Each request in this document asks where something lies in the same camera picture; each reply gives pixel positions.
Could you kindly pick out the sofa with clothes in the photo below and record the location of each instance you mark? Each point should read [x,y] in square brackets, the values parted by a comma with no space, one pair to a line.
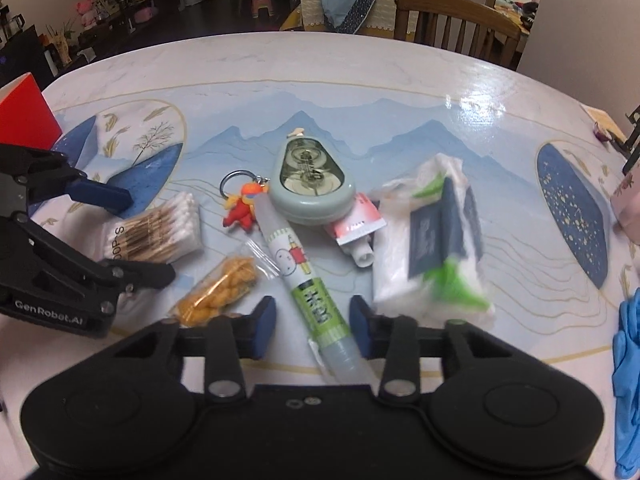
[374,18]

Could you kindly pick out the grey-green correction tape dispenser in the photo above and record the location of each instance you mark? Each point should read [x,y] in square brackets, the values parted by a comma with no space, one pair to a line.
[309,185]

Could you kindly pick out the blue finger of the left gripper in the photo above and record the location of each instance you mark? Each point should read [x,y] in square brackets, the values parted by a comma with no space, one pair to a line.
[109,197]

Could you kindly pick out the wooden chair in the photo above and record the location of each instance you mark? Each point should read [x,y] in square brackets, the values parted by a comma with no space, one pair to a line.
[461,26]

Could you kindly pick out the small red white tube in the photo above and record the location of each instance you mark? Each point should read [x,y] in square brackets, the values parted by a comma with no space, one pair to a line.
[354,233]

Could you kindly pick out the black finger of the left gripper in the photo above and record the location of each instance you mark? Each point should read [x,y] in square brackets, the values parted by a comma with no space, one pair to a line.
[129,276]

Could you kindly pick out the tissue pack blue green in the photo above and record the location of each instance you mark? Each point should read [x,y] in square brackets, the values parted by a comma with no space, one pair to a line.
[427,258]

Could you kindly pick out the yellow snack bag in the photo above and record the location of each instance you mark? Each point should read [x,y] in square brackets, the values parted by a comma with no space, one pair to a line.
[233,279]

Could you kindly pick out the blue rubber glove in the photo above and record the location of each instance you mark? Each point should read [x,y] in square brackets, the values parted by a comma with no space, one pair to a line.
[625,383]

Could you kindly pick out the pink pig plush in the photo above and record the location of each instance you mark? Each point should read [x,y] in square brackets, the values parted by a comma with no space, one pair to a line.
[87,13]

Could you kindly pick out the pink stool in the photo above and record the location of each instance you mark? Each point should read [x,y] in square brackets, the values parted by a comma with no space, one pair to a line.
[262,9]

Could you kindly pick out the black phone stand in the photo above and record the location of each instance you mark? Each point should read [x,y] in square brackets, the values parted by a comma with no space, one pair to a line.
[632,145]

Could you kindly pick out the pink mug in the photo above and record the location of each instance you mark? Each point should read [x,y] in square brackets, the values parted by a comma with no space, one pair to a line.
[625,202]

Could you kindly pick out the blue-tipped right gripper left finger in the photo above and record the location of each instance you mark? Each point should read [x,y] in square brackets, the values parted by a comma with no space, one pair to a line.
[228,341]

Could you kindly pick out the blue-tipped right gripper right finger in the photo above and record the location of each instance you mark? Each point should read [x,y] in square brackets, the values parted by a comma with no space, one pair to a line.
[392,340]

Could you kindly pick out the red cardboard box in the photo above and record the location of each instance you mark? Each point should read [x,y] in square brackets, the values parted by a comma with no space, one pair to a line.
[25,118]

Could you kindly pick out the white green toothbrush tube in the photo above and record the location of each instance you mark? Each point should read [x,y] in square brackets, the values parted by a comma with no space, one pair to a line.
[330,337]

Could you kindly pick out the red figure keychain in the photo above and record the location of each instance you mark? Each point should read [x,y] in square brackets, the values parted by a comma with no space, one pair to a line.
[240,207]

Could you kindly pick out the cotton swab pack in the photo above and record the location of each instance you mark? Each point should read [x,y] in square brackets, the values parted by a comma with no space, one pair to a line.
[162,234]

